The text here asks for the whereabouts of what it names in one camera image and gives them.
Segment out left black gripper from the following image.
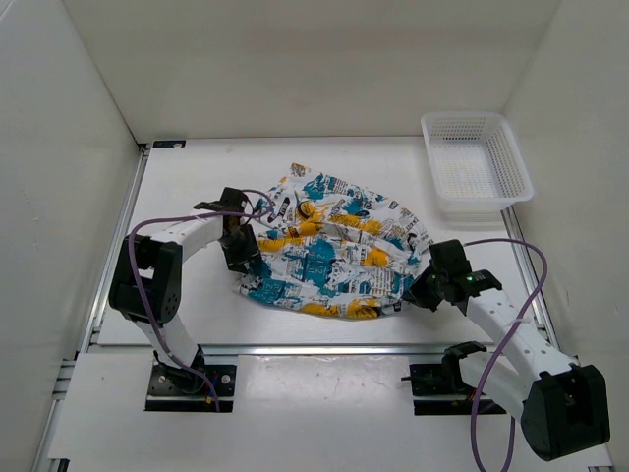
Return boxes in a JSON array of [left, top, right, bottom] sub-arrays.
[[219, 223, 262, 274]]

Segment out patterned white shorts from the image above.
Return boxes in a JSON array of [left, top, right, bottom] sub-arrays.
[[238, 163, 432, 320]]

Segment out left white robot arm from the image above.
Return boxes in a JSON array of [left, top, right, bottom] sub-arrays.
[[108, 187, 262, 397]]

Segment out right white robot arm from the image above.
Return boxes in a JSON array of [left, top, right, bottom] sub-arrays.
[[405, 240, 610, 468]]

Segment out white plastic basket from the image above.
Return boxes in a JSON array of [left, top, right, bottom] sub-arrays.
[[421, 111, 534, 219]]

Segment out black corner label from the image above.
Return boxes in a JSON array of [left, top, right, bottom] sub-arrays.
[[152, 140, 187, 148]]

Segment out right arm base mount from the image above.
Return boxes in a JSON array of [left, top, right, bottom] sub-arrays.
[[400, 341, 487, 416]]

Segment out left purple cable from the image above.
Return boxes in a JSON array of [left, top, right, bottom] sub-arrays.
[[127, 189, 276, 412]]

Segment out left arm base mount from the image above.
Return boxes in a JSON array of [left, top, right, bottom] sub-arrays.
[[144, 360, 237, 413]]

